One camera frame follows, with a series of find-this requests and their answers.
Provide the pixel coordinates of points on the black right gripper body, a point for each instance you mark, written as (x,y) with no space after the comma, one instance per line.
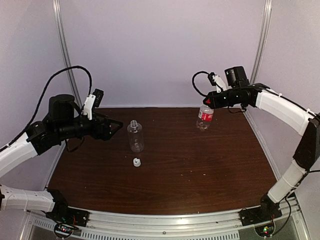
(223,102)

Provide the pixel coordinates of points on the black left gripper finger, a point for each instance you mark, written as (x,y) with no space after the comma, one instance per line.
(105,118)
(111,130)

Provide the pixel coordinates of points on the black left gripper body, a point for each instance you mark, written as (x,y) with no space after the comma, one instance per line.
(95,132)

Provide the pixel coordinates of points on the red label soda bottle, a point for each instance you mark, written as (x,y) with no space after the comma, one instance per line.
(205,116)

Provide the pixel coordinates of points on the clear plastic bottle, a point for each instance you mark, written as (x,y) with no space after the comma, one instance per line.
(135,136)

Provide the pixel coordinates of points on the white bottle cap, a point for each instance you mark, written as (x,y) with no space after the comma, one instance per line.
(136,162)

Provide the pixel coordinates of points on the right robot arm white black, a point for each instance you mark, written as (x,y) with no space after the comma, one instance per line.
(239,91)

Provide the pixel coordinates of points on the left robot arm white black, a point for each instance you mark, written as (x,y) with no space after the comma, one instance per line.
(65,120)

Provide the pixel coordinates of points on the left round circuit board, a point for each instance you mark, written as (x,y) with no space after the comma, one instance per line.
(63,231)

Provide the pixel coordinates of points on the round circuit board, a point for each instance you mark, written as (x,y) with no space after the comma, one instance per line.
(265,230)
(63,231)

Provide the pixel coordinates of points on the right round circuit board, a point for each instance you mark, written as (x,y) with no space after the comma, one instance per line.
(265,230)

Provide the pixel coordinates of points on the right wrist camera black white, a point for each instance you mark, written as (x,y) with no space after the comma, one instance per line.
(217,81)

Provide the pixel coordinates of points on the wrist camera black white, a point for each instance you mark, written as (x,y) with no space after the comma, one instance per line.
(217,81)
(92,101)

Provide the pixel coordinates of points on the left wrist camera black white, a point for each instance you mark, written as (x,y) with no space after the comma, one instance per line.
(92,101)

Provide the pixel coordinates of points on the right aluminium frame post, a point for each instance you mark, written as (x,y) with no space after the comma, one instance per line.
(264,31)

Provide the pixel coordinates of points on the aluminium frame post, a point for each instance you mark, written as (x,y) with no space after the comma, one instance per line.
(264,31)
(64,49)

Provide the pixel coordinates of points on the left aluminium frame post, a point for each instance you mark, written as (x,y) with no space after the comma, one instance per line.
(64,49)

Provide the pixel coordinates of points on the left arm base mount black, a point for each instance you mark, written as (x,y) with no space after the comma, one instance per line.
(69,216)

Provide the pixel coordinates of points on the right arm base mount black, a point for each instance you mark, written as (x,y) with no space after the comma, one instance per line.
(255,215)

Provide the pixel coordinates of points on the aluminium front rail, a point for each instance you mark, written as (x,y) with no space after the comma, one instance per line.
(223,225)

